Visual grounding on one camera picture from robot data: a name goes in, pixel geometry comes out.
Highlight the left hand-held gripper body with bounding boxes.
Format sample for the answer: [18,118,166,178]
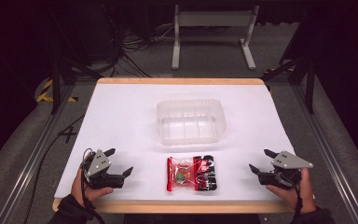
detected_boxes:
[82,149,126,190]

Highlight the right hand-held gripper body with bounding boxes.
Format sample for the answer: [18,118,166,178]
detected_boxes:
[257,150,314,190]

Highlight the person's left hand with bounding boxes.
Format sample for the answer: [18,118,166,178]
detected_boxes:
[71,170,115,208]

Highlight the person's right hand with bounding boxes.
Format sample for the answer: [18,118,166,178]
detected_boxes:
[265,167,318,215]

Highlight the white table sheet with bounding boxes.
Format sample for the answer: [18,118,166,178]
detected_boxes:
[53,83,296,202]

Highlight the red and black snack packet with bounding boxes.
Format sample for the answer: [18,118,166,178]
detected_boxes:
[166,154,218,192]

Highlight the black metal stand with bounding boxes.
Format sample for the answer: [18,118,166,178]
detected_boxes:
[49,55,104,115]
[261,55,317,115]

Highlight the clear plastic container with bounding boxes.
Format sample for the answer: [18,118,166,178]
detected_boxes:
[156,98,227,146]

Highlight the dark equipment box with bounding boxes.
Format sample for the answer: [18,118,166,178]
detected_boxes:
[82,4,120,64]

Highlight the white metal stand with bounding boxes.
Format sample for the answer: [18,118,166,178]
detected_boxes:
[171,4,260,71]

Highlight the left hand-held gripper cable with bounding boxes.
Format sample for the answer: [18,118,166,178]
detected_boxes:
[79,147,106,224]

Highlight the hand-held gripper cable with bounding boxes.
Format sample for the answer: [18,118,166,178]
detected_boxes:
[293,182,304,218]
[79,147,106,224]

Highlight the right hand-held gripper cable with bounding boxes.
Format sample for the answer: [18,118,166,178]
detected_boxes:
[293,182,304,218]

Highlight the aluminium frame rail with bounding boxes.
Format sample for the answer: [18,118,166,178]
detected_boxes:
[0,83,76,224]
[291,83,358,224]

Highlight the black floor cable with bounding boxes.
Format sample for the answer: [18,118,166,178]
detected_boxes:
[22,114,86,224]

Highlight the bundle of floor cables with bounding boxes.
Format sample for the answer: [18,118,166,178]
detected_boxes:
[104,22,175,78]

